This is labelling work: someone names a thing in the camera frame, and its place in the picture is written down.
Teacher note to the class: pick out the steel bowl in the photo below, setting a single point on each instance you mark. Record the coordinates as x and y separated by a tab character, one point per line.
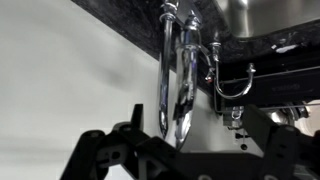
283	116

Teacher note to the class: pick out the stainless steel sink basin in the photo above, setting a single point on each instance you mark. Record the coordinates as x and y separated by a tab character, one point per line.
260	16

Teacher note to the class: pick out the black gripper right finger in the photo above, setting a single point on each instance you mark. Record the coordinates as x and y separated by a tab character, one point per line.
278	150

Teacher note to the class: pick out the small chrome curved tap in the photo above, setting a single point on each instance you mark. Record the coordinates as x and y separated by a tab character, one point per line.
230	95

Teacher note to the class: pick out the black dish rack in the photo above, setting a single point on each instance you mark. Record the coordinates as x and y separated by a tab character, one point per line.
283	88

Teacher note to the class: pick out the chrome faucet spout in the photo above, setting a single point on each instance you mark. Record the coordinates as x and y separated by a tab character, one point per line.
188	66

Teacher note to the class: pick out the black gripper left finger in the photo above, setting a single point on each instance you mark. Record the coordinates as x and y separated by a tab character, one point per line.
86	153

